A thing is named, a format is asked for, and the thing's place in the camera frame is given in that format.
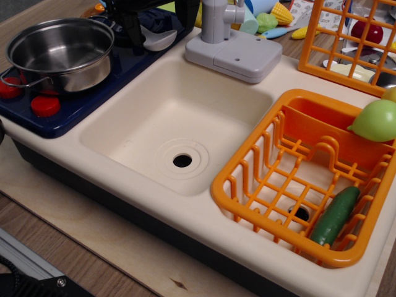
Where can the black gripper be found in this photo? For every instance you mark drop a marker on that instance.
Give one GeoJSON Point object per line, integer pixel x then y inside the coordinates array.
{"type": "Point", "coordinates": [186, 11]}

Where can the grey spoon with blue handle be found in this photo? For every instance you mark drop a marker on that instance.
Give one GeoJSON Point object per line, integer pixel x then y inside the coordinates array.
{"type": "Point", "coordinates": [158, 41]}

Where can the stainless steel pan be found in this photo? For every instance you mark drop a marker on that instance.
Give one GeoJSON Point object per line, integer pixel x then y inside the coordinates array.
{"type": "Point", "coordinates": [61, 56]}

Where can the yellow toy cup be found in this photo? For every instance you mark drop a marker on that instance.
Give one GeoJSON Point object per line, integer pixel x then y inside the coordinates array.
{"type": "Point", "coordinates": [198, 22]}

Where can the orange toy piece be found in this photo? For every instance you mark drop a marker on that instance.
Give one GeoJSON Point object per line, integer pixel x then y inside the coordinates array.
{"type": "Point", "coordinates": [97, 9]}

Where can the teal plastic cup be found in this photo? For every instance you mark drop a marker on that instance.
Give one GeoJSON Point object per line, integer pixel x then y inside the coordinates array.
{"type": "Point", "coordinates": [250, 24]}

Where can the grey toy faucet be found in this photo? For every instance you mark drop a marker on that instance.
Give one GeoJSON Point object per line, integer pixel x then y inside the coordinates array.
{"type": "Point", "coordinates": [231, 52]}

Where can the green toy lettuce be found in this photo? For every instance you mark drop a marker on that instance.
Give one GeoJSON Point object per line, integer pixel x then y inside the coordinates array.
{"type": "Point", "coordinates": [266, 22]}

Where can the yellow toy corn cob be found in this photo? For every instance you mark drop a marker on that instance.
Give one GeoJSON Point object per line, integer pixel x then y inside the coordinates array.
{"type": "Point", "coordinates": [282, 14]}

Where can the cream toy sink unit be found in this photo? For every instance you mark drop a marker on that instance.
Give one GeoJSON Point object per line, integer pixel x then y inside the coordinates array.
{"type": "Point", "coordinates": [158, 144]}

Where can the small yellow corn piece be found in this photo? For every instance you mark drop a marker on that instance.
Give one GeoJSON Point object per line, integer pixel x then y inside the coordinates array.
{"type": "Point", "coordinates": [300, 33]}

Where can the right red stove knob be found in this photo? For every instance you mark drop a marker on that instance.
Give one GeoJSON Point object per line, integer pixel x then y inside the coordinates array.
{"type": "Point", "coordinates": [45, 106]}

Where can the red stove knob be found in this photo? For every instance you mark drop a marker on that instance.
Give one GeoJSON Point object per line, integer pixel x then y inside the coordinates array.
{"type": "Point", "coordinates": [45, 106]}
{"type": "Point", "coordinates": [8, 92]}

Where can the dark blue toy stove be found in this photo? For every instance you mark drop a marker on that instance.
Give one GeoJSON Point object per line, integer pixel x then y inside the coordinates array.
{"type": "Point", "coordinates": [128, 63]}

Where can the left red stove knob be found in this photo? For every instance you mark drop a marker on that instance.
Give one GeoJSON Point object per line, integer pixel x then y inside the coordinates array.
{"type": "Point", "coordinates": [8, 92]}

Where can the orange upright grid rack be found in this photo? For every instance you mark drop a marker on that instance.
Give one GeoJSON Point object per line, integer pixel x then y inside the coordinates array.
{"type": "Point", "coordinates": [329, 32]}

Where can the dark red toy apple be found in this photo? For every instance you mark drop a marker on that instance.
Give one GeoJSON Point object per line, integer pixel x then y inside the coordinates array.
{"type": "Point", "coordinates": [368, 34]}

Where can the orange dish rack basket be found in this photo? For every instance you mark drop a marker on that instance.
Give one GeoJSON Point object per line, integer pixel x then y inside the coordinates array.
{"type": "Point", "coordinates": [296, 160]}

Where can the steel pot lid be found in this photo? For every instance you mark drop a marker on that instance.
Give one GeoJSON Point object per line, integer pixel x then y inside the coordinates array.
{"type": "Point", "coordinates": [371, 56]}

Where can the light green toy pear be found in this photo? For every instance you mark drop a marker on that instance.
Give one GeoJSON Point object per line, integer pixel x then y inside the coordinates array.
{"type": "Point", "coordinates": [376, 121]}

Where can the plywood base board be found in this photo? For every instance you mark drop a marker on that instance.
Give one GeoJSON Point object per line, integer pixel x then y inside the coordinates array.
{"type": "Point", "coordinates": [94, 247]}

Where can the green toy cucumber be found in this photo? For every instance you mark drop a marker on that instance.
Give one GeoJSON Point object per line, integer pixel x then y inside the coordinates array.
{"type": "Point", "coordinates": [331, 222]}

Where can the blue handled toy utensil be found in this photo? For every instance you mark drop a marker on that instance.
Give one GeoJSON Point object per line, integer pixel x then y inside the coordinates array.
{"type": "Point", "coordinates": [278, 32]}

